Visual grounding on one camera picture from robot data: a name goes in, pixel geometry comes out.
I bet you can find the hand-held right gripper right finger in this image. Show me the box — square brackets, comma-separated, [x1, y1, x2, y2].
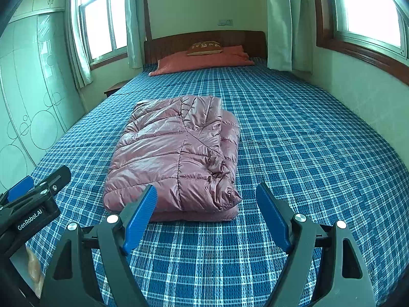
[256, 182, 377, 307]

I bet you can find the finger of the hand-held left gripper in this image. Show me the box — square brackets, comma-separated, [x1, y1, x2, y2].
[0, 166, 71, 213]
[8, 176, 34, 200]

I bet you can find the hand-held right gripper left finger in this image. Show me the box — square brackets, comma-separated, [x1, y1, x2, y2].
[40, 184, 158, 307]

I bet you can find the pink puffer jacket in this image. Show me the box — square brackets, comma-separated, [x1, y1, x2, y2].
[103, 95, 242, 223]

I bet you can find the person's left hand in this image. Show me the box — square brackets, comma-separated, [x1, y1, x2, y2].
[26, 248, 44, 296]

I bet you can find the bed with blue plaid sheet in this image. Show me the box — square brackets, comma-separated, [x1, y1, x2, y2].
[26, 56, 409, 307]

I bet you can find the glass door wardrobe with circles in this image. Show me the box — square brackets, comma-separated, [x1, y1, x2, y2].
[0, 0, 87, 193]

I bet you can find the wooden nightstand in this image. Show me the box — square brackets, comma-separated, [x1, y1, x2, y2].
[103, 80, 130, 98]

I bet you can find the pale green curtain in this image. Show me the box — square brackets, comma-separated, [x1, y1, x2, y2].
[125, 0, 153, 70]
[65, 0, 94, 89]
[265, 0, 315, 73]

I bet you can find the window with wooden sill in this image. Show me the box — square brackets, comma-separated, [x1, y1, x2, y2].
[78, 0, 130, 68]

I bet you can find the folded orange quilt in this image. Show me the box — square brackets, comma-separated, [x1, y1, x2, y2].
[149, 45, 255, 76]

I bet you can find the wooden headboard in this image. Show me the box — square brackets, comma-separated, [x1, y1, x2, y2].
[144, 30, 267, 68]

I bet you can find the brown printed cushion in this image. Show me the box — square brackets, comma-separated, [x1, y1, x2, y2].
[186, 41, 223, 56]

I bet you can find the large window with wooden frame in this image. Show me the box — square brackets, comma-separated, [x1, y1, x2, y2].
[311, 0, 409, 85]

